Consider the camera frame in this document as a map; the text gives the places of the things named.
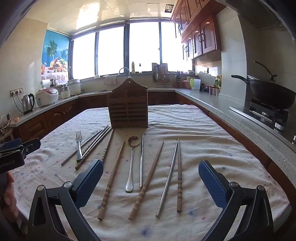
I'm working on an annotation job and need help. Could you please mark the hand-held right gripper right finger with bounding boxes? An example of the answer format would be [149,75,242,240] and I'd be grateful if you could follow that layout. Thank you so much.
[198,160,275,241]

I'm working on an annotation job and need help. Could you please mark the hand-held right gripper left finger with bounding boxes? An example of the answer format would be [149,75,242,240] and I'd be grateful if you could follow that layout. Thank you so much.
[27,159,104,241]

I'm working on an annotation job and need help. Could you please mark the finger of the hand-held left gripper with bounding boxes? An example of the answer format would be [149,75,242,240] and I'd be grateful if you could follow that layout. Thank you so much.
[0,138,22,153]
[21,138,41,160]

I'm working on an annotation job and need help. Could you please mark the light wooden chopstick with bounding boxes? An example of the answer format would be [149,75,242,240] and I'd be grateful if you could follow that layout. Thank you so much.
[128,141,164,220]
[97,141,125,220]
[177,138,182,213]

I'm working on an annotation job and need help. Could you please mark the dark chopsticks bundle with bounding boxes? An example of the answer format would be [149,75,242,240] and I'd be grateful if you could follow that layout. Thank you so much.
[61,125,109,166]

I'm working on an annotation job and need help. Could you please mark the metal fork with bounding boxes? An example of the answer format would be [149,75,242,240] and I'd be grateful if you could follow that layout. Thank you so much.
[76,131,83,162]

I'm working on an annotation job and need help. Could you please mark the metal chopstick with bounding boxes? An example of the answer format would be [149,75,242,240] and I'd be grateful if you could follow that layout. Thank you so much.
[77,126,111,162]
[139,133,144,189]
[156,141,178,217]

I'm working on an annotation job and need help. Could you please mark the metal spoon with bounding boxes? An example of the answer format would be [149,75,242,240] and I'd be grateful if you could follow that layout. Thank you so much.
[125,136,140,193]

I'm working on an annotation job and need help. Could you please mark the wooden utensil holder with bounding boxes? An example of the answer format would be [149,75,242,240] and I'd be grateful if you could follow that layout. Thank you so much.
[107,78,149,129]

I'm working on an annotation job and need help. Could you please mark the person's left hand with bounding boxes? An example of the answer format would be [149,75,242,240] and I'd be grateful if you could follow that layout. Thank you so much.
[0,173,19,217]

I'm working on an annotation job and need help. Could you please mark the white speckled tablecloth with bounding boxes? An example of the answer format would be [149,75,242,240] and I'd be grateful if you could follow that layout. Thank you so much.
[10,104,290,241]

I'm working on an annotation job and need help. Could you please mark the wooden base cabinets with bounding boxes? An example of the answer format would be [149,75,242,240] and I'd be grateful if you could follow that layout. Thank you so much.
[13,89,296,193]

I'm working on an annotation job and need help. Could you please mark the steel electric kettle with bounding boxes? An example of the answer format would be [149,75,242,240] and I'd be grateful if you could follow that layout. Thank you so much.
[21,93,35,115]

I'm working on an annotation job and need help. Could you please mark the white and pink rice cooker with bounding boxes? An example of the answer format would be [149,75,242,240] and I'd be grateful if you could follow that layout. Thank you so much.
[36,88,60,108]

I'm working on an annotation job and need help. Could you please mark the small white stew cooker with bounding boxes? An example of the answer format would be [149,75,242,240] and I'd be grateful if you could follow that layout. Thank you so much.
[60,84,71,100]

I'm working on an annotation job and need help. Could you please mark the large white rice cooker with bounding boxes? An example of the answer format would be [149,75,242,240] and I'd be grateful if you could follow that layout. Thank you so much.
[67,79,82,95]

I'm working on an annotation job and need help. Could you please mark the grey kitchen countertop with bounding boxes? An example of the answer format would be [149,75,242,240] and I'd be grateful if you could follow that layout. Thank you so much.
[9,87,296,163]

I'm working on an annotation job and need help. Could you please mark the gas stove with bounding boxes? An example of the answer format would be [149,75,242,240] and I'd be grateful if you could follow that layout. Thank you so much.
[249,99,290,134]

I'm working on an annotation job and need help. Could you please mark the black wok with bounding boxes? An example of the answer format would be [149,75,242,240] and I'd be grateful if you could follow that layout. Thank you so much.
[231,74,296,110]

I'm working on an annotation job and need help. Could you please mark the dish drying rack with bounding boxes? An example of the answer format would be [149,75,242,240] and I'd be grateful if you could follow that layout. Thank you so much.
[151,62,172,84]

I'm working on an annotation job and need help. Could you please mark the large kitchen window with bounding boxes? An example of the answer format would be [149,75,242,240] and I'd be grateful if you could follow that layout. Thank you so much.
[70,21,193,80]

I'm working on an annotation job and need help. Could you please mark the wooden upper cabinets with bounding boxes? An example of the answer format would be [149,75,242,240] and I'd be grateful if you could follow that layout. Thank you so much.
[171,0,226,61]

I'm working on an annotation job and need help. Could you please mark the grey range hood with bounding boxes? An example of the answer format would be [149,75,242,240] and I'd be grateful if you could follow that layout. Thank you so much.
[226,0,296,31]

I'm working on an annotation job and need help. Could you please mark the white charging cable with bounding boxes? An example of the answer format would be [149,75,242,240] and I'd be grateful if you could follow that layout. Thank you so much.
[0,113,12,133]

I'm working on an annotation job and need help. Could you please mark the tropical beach wall poster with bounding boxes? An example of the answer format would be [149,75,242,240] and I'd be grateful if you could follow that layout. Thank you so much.
[42,30,70,81]

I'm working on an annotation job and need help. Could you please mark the black curved utensil handle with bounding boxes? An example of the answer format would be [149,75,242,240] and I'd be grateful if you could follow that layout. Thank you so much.
[254,61,277,82]

